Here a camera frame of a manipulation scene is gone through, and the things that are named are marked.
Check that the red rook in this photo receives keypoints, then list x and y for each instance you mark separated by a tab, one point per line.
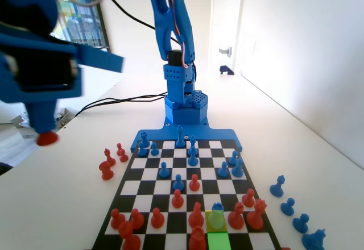
197	240
47	139

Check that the red bishop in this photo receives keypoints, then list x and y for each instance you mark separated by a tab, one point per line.
109	159
236	218

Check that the blue pawn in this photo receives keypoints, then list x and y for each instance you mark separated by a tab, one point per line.
233	156
223	171
141	152
287	208
153	150
178	184
163	172
301	224

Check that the black white chessboard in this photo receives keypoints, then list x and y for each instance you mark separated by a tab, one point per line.
133	187

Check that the red queen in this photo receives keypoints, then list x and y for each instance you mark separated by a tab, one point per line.
256	217

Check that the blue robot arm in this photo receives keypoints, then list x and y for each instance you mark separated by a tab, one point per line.
173	20

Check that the cardboard box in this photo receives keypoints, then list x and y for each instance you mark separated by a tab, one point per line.
24	133

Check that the crumpled white paper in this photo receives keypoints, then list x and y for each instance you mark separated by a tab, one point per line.
21	120

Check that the black framed poster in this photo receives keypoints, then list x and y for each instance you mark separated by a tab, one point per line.
85	25

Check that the small blue printed part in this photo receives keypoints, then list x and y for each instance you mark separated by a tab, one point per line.
226	69

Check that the blue king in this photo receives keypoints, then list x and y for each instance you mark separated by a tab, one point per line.
179	140

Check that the red pawn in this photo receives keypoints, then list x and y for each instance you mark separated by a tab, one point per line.
248	199
157	220
116	221
194	184
137	221
119	149
177	201
123	156

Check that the blue geared gripper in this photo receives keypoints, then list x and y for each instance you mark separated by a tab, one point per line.
42	71

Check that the blue base plate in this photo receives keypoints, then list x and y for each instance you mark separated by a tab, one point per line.
216	133

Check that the blue queen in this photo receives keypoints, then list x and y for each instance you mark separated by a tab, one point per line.
193	141

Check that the blue rook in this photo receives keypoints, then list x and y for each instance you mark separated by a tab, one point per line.
144	140
217	207

